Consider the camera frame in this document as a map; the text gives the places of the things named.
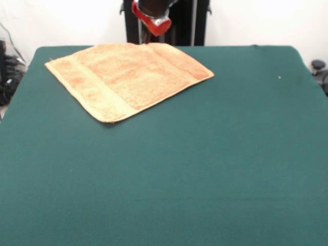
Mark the tan terry towel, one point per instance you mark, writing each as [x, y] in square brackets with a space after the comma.
[128, 79]

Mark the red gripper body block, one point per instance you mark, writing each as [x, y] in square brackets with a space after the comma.
[157, 25]

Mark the gray black floor stand base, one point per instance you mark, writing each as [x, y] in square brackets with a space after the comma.
[14, 77]
[320, 69]

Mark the dark green table cloth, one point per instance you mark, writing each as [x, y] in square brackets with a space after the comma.
[230, 166]

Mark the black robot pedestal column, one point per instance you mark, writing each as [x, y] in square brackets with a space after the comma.
[184, 28]

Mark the tall black box device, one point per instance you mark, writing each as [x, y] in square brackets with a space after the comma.
[2, 59]

